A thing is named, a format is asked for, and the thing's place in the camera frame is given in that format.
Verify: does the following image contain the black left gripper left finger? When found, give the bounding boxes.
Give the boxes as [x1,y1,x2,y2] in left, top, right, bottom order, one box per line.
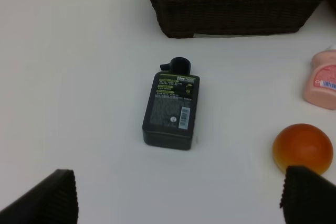
[1,169,79,223]

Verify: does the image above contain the round orange bread bun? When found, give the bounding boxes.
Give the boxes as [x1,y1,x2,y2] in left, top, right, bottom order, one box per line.
[272,124,334,175]

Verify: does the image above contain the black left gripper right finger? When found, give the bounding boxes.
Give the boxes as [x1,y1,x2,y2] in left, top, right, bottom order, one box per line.
[280,166,335,223]

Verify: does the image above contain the pink lotion bottle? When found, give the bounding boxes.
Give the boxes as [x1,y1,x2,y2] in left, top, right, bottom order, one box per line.
[303,45,335,110]

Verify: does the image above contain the dark green Mentholatum bottle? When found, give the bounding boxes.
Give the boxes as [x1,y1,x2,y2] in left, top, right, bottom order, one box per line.
[142,57,200,151]

